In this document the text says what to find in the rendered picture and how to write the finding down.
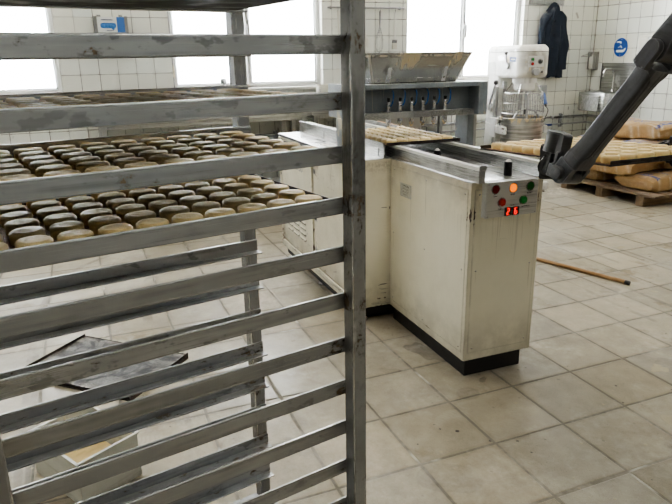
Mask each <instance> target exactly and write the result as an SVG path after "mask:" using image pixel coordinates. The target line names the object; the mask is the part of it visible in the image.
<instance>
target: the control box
mask: <svg viewBox="0 0 672 504"><path fill-rule="evenodd" d="M529 182H533V183H534V188H533V189H532V190H529V189H528V188H527V185H528V183H529ZM538 182H539V178H536V177H528V178H518V179H508V180H498V181H488V182H485V183H483V184H482V204H481V217H482V218H484V219H488V218H496V217H504V216H512V215H520V214H528V213H536V206H537V194H538ZM512 184H516V185H517V189H516V191H515V192H512V191H511V190H510V187H511V185H512ZM496 185H497V186H499V188H500V190H499V192H498V193H497V194H494V193H493V187H494V186H496ZM522 196H526V197H527V202H526V203H525V204H522V203H521V202H520V199H521V197H522ZM502 198H503V199H505V200H506V204H505V205H504V206H500V205H499V200H500V199H502ZM515 207H517V208H518V210H517V214H514V211H515V210H516V209H517V208H515ZM507 208H510V211H509V209H508V211H509V212H510V214H509V212H508V214H509V215H507V214H506V213H507ZM514 208H515V210H514ZM515 213H516V211H515Z"/></svg>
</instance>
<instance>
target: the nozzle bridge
mask: <svg viewBox="0 0 672 504"><path fill-rule="evenodd" d="M448 87H450V88H451V100H450V102H449V103H448V104H447V110H443V100H444V95H446V96H447V102H448V101H449V99H450V90H449V88H448ZM414 88H416V89H417V92H418V96H417V102H416V104H415V105H414V111H409V110H410V109H409V102H410V97H413V101H414V103H415V101H416V90H415V89H414ZM426 88H428V90H429V99H428V103H427V104H426V105H425V111H421V100H422V96H424V97H425V103H426V102H427V97H428V92H427V89H426ZM437 88H439V89H440V100H439V103H438V104H437V105H436V110H432V100H433V96H436V103H437V102H438V98H439V90H438V89H437ZM391 89H393V91H394V102H393V105H392V106H391V110H390V111H391V112H390V113H387V112H386V111H387V110H386V102H387V98H390V102H391V104H392V99H393V92H392V90H391ZM403 89H405V91H406V100H405V104H404V105H403V106H402V112H398V101H399V97H402V104H403V102H404V97H405V93H404V90H403ZM328 92H341V83H329V84H328ZM487 94H488V81H475V80H456V81H451V82H421V83H391V84H365V120H378V119H396V118H414V117H432V116H450V115H456V119H455V137H457V138H460V141H459V143H463V144H467V145H472V146H473V134H474V114H477V115H481V114H486V112H487ZM329 116H331V117H336V133H337V146H341V145H342V111H341V110H334V111H329Z"/></svg>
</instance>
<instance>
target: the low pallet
mask: <svg viewBox="0 0 672 504"><path fill-rule="evenodd" d="M584 186H596V192H595V196H599V197H606V196H613V195H620V194H628V193H629V194H634V195H636V202H635V205H636V206H640V207H645V206H652V205H658V204H664V203H671V202H672V190H668V191H661V192H651V191H645V190H640V189H635V188H630V187H626V186H623V185H621V184H619V182H618V181H617V180H616V179H613V180H605V181H598V180H593V179H588V178H585V179H584V180H583V181H582V182H581V183H579V184H561V188H565V189H569V188H576V187H584Z"/></svg>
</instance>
